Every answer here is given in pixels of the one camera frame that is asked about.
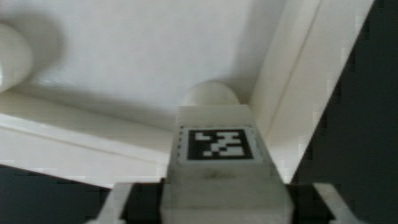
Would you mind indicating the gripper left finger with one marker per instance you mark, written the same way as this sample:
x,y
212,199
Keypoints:
x,y
132,204

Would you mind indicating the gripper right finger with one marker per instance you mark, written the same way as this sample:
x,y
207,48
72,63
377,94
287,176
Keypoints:
x,y
320,205

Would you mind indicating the white table leg with tag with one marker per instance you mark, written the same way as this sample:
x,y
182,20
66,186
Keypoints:
x,y
223,187

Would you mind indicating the white square tabletop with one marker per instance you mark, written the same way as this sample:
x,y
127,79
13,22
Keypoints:
x,y
125,52

